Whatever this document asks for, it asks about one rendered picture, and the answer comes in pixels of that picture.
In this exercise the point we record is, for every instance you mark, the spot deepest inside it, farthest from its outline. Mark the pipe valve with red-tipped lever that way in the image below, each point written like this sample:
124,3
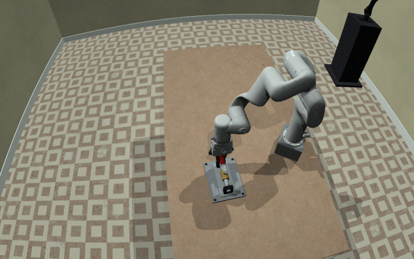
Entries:
223,177

